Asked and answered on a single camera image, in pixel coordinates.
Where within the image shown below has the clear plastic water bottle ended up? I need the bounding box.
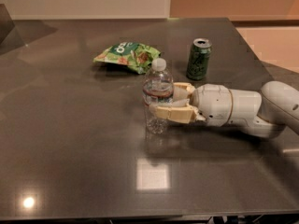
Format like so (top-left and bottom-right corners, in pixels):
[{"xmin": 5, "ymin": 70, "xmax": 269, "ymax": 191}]
[{"xmin": 143, "ymin": 58, "xmax": 174, "ymax": 133}]

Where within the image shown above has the green chip bag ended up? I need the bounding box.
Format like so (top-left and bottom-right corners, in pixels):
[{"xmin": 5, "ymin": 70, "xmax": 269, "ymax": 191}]
[{"xmin": 93, "ymin": 42, "xmax": 161, "ymax": 75}]

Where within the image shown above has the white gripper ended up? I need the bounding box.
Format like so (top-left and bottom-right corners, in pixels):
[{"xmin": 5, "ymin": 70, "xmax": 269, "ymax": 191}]
[{"xmin": 149, "ymin": 82, "xmax": 232, "ymax": 127}]

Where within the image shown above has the green soda can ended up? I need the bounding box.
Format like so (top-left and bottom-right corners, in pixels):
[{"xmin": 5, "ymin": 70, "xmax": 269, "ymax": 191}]
[{"xmin": 186, "ymin": 38, "xmax": 212, "ymax": 80}]

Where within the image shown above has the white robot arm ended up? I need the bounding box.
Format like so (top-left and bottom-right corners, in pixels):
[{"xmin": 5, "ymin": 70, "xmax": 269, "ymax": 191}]
[{"xmin": 149, "ymin": 81, "xmax": 299, "ymax": 138}]

